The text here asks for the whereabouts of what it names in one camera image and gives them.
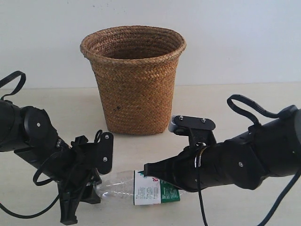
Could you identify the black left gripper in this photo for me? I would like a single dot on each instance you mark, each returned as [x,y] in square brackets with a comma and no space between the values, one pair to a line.
[71,167]

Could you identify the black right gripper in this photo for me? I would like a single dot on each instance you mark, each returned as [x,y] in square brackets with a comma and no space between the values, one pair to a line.
[190,169]

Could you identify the clear plastic water bottle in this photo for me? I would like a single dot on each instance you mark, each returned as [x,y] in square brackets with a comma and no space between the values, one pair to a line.
[140,190]

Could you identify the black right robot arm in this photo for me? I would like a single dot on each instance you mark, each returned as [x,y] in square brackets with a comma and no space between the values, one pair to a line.
[269,150]

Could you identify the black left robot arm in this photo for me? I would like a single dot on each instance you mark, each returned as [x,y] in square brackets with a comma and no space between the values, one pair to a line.
[28,132]

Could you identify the brown woven wicker basket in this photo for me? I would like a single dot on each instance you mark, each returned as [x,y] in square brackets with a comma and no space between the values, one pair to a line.
[135,70]

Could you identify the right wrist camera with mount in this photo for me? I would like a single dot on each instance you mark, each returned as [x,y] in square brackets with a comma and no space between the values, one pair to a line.
[198,130]

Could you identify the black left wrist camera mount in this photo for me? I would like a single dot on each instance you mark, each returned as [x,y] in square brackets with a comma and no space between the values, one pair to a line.
[104,151]

